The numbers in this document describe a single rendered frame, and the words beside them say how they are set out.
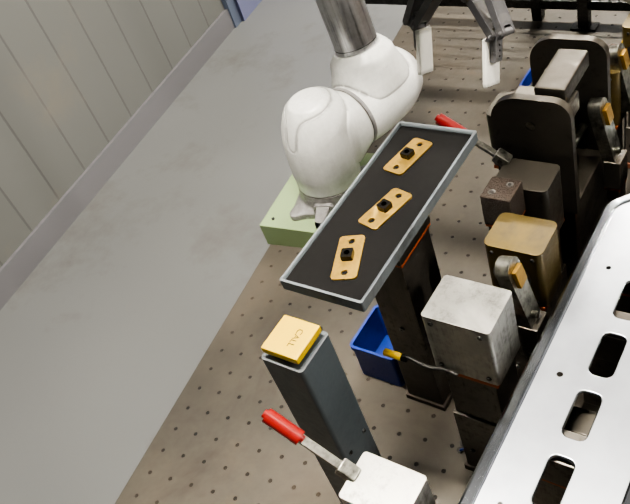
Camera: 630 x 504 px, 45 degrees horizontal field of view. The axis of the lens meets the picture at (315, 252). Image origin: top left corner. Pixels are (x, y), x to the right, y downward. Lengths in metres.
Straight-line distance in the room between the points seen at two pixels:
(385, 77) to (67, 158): 2.11
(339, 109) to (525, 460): 0.91
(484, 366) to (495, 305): 0.09
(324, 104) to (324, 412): 0.79
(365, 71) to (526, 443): 0.97
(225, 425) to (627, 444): 0.81
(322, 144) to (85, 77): 2.16
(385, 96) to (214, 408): 0.78
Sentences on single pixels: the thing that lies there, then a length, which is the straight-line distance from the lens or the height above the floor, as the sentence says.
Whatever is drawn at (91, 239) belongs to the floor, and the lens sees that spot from 3.44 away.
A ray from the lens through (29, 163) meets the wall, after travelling 3.45.
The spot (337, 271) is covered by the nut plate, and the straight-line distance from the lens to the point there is 1.06.
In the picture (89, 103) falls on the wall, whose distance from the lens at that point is 3.69.
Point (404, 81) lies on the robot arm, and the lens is 1.79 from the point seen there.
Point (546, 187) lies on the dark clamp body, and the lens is 1.23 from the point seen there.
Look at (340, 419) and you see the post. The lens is 1.11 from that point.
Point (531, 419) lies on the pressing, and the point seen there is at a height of 1.00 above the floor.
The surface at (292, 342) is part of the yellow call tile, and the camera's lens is 1.00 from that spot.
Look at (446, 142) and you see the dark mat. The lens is 1.22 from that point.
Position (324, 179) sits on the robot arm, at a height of 0.87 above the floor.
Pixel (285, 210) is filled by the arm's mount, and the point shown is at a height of 0.76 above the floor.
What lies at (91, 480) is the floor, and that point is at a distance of 2.59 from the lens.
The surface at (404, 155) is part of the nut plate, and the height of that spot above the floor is 1.17.
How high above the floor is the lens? 1.89
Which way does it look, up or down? 42 degrees down
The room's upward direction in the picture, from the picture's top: 22 degrees counter-clockwise
